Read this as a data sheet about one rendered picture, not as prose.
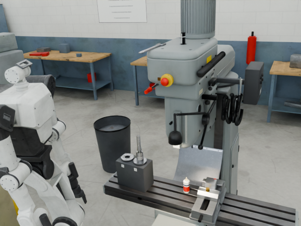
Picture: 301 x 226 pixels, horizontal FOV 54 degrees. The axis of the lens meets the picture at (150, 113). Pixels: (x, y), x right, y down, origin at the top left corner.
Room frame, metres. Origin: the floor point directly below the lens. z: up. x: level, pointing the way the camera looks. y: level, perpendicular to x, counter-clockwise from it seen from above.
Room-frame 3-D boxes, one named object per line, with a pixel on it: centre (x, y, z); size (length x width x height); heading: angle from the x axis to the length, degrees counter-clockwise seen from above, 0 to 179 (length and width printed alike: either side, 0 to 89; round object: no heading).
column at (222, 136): (2.11, -0.47, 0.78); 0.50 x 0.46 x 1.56; 153
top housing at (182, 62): (1.57, -0.20, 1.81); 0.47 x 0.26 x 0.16; 153
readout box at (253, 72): (1.68, -0.63, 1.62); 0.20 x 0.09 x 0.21; 153
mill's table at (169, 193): (1.54, -0.23, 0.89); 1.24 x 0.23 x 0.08; 63
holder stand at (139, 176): (1.70, 0.13, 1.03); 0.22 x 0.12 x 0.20; 58
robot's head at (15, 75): (1.30, 0.58, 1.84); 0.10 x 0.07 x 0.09; 172
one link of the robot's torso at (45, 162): (1.32, 0.67, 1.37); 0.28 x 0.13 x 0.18; 82
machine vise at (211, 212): (1.46, -0.33, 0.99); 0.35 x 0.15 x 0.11; 154
